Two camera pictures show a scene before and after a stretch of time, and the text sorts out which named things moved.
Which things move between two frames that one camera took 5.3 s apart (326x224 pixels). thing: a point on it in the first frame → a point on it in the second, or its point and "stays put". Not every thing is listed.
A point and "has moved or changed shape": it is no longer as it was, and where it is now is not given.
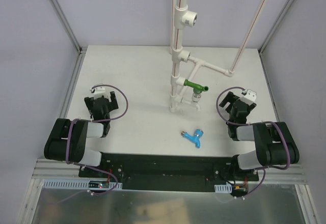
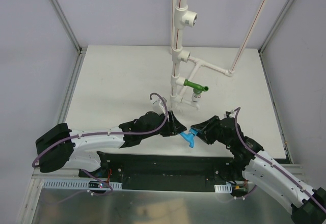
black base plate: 147,171 stays put
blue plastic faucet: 194,138 has moved or changed shape
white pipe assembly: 182,17 stays put
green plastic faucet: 197,88 stays put
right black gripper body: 237,103 → 211,128
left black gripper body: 101,101 → 169,123
